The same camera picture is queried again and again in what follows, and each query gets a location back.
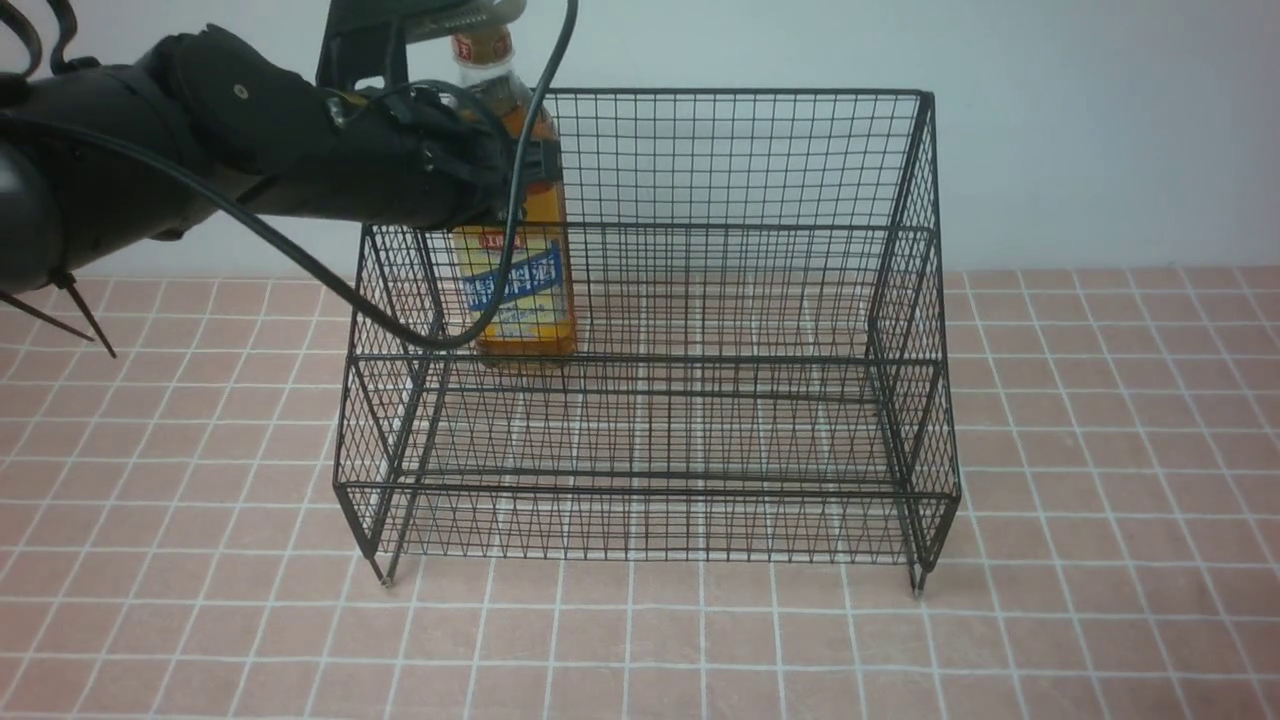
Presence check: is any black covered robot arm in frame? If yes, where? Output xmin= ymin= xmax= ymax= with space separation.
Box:
xmin=1 ymin=26 xmax=516 ymax=295

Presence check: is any amber seasoning bottle yellow label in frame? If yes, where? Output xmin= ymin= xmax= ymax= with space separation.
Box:
xmin=451 ymin=26 xmax=577 ymax=366

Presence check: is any black cable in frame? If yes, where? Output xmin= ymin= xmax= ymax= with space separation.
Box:
xmin=0 ymin=0 xmax=580 ymax=351

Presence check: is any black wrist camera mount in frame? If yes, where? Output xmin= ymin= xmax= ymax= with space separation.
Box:
xmin=315 ymin=0 xmax=527 ymax=91

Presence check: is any black wire mesh shelf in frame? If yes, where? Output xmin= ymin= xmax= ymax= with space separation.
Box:
xmin=332 ymin=88 xmax=963 ymax=594

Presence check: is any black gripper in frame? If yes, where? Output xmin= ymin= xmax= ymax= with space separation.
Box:
xmin=325 ymin=85 xmax=563 ymax=229

